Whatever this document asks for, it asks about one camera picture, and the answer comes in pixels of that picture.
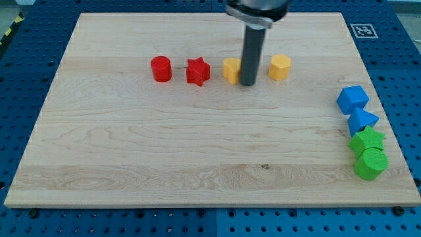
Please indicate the light wooden board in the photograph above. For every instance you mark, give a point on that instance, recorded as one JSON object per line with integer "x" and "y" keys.
{"x": 110, "y": 136}

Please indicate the red star block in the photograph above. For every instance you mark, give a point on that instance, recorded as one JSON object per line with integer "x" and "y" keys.
{"x": 197, "y": 71}

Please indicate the green star block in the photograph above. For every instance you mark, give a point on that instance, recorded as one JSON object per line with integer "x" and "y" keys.
{"x": 366, "y": 139}

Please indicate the blue triangle block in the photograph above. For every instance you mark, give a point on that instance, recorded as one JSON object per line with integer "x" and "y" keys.
{"x": 359, "y": 119}

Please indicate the white fiducial marker tag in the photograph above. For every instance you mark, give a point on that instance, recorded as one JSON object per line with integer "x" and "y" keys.
{"x": 364, "y": 31}

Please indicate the blue cube block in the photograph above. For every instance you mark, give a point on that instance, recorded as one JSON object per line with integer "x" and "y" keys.
{"x": 352, "y": 97}

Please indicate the red cylinder block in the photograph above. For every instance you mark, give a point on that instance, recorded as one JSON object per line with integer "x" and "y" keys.
{"x": 161, "y": 68}

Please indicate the yellow hexagon block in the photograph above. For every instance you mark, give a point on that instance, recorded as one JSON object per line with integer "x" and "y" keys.
{"x": 279, "y": 67}

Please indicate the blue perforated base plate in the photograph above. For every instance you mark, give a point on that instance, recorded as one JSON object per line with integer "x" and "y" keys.
{"x": 35, "y": 49}

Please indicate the yellow heart block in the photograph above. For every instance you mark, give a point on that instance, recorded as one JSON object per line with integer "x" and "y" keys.
{"x": 231, "y": 69}

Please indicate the green cylinder block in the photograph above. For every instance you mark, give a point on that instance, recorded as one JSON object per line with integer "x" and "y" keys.
{"x": 371, "y": 164}

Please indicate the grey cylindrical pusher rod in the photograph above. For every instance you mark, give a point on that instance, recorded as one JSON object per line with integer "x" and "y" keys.
{"x": 250, "y": 59}

